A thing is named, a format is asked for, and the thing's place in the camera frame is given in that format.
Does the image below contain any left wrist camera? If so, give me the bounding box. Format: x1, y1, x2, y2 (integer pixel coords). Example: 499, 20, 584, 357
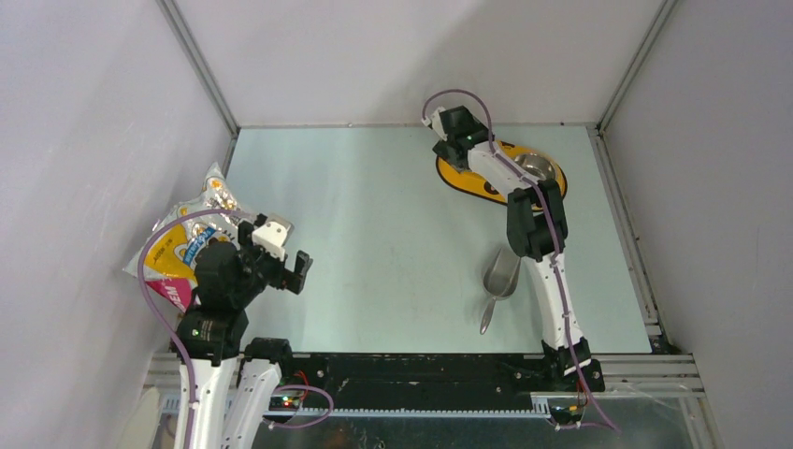
252, 215, 294, 262

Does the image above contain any yellow double pet bowl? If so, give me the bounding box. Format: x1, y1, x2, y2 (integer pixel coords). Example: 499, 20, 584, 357
435, 139, 569, 205

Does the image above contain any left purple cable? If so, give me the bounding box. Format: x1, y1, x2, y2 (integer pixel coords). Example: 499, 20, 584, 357
136, 208, 336, 449

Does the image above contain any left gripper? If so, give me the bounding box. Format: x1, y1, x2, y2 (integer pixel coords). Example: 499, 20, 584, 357
232, 220, 311, 304

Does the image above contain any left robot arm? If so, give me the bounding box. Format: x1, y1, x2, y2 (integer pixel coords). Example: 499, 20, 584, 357
174, 215, 312, 448

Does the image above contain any metal food scoop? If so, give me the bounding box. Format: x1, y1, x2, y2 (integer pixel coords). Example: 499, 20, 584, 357
479, 247, 521, 335

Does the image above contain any purple cable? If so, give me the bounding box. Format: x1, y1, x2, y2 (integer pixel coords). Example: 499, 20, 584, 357
421, 88, 621, 433
136, 208, 336, 449

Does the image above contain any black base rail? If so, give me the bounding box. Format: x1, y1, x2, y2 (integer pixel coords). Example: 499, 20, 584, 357
280, 353, 605, 413

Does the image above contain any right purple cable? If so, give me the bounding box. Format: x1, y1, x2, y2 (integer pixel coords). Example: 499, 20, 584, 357
421, 88, 621, 433

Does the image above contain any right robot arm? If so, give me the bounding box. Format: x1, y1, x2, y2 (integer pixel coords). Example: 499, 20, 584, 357
422, 107, 595, 392

